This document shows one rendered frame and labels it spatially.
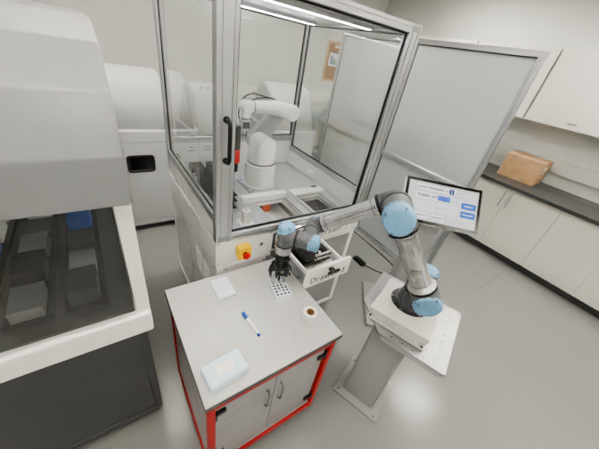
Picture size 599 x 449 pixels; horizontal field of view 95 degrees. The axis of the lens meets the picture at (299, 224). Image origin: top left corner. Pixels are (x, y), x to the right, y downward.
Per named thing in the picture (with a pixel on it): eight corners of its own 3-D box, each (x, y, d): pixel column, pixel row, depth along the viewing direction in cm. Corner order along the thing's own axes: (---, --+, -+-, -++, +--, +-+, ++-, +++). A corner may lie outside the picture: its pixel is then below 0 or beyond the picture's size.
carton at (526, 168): (540, 183, 338) (555, 162, 323) (530, 186, 321) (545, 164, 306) (505, 170, 365) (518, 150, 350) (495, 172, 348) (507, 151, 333)
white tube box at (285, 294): (291, 298, 136) (291, 293, 134) (274, 302, 133) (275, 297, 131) (282, 281, 146) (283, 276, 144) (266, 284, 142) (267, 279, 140)
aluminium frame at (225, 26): (362, 210, 189) (423, 26, 133) (216, 244, 133) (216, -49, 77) (289, 159, 250) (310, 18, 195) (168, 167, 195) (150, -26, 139)
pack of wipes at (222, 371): (236, 352, 109) (237, 346, 106) (249, 372, 103) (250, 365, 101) (200, 373, 100) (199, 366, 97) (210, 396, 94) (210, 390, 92)
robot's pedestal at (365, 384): (391, 385, 187) (440, 311, 147) (374, 423, 165) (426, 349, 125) (352, 356, 200) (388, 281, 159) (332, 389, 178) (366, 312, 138)
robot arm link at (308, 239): (324, 229, 123) (300, 222, 125) (319, 241, 114) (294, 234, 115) (321, 242, 127) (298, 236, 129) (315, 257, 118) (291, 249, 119)
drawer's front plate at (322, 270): (347, 272, 152) (352, 257, 146) (304, 289, 136) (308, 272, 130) (344, 270, 153) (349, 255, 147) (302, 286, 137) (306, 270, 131)
